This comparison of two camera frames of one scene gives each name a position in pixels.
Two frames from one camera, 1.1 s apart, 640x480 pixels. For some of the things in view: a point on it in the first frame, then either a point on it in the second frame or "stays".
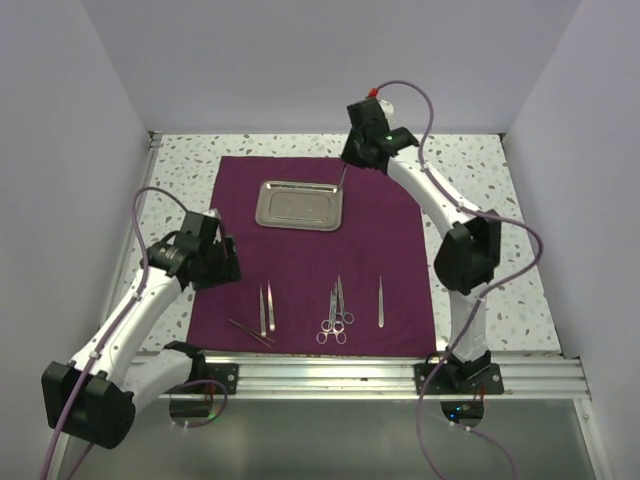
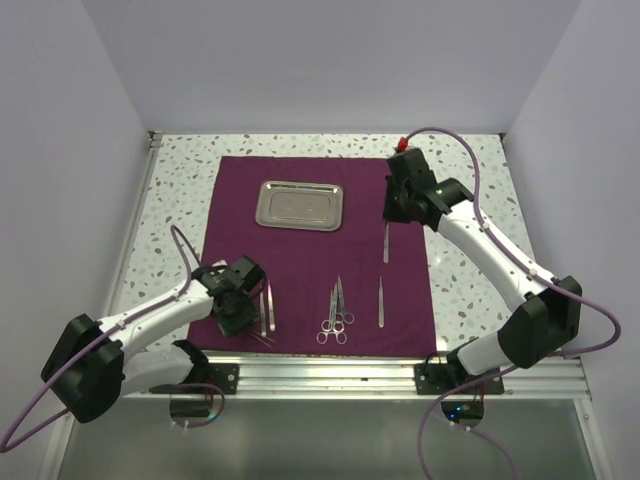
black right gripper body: [352, 152] to [395, 202]
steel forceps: [271, 313] stays
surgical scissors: [347, 317] stays
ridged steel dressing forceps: [342, 178] to [386, 244]
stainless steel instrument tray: [300, 205] stays
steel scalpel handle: [380, 305] stays
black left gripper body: [218, 269] to [241, 313]
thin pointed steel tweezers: [247, 331] stays
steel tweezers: [262, 313] stays
